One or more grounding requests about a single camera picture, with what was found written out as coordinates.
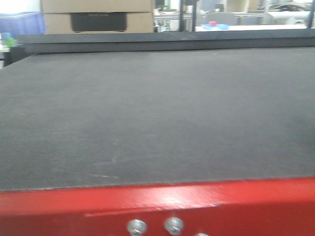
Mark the dark raised table ledge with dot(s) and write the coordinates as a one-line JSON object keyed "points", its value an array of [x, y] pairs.
{"points": [[170, 41]]}

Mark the green plastic cup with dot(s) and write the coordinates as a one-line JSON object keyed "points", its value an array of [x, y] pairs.
{"points": [[9, 42]]}

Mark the silver bolt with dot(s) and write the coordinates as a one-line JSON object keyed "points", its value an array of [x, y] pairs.
{"points": [[174, 226], [136, 227]]}

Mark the silver bolt left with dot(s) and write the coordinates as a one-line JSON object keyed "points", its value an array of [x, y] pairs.
{"points": [[136, 227]]}

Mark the black vertical post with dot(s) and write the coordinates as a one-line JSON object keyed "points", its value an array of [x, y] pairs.
{"points": [[187, 15]]}

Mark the red metal table frame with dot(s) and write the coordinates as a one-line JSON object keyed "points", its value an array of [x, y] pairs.
{"points": [[273, 207]]}

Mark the silver bolt right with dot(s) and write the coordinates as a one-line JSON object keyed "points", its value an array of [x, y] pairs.
{"points": [[174, 226]]}

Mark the cardboard box with black panel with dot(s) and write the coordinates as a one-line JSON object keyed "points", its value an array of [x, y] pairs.
{"points": [[98, 16]]}

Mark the blue tray background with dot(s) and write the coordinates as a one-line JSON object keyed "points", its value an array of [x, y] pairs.
{"points": [[215, 27]]}

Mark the pink cube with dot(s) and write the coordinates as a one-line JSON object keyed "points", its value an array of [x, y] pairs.
{"points": [[212, 23]]}

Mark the blue plastic crate background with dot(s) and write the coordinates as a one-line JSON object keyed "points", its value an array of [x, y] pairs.
{"points": [[22, 23]]}

